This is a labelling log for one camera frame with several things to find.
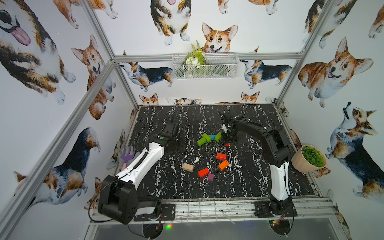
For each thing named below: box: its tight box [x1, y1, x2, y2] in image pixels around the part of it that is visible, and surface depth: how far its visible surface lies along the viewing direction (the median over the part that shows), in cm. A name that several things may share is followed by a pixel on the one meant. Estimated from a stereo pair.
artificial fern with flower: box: [185, 40, 207, 69], surface depth 85 cm
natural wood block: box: [183, 163, 194, 172], surface depth 88 cm
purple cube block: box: [208, 173, 215, 182], surface depth 87 cm
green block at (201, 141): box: [196, 137, 207, 147], surface depth 101 cm
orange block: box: [218, 159, 229, 171], surface depth 90 cm
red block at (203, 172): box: [198, 167, 210, 178], surface depth 87 cm
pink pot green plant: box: [291, 144, 327, 173], surface depth 82 cm
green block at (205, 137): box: [199, 133, 212, 145], surface depth 101 cm
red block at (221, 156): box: [216, 152, 227, 161], surface depth 93 cm
